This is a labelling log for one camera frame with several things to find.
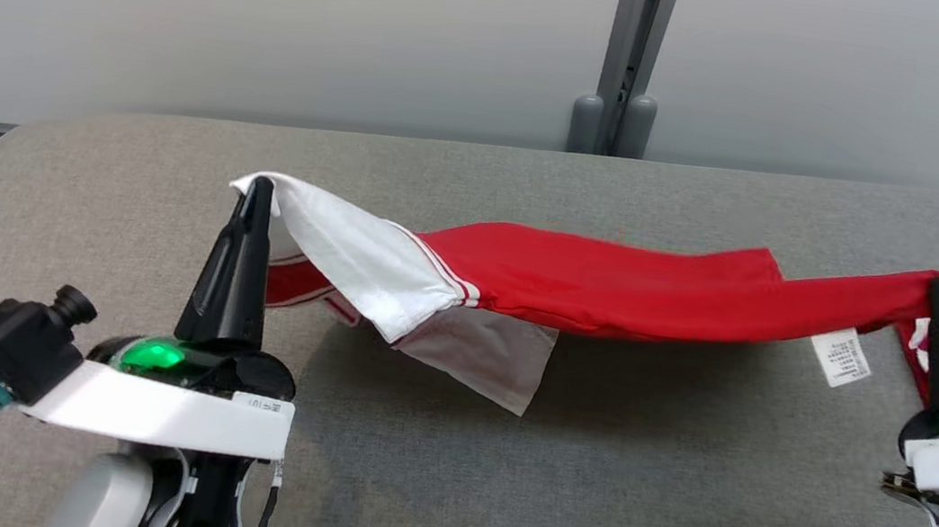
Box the red jersey white striped sleeves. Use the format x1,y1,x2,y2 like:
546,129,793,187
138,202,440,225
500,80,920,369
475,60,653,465
205,167,939,473

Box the thin black cable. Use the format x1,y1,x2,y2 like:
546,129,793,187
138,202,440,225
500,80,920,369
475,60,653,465
246,458,287,527

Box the grey double partition post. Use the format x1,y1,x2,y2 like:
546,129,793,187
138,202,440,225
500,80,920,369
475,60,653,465
564,0,684,165

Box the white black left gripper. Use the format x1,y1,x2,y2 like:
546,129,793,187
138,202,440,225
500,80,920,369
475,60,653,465
17,148,325,464

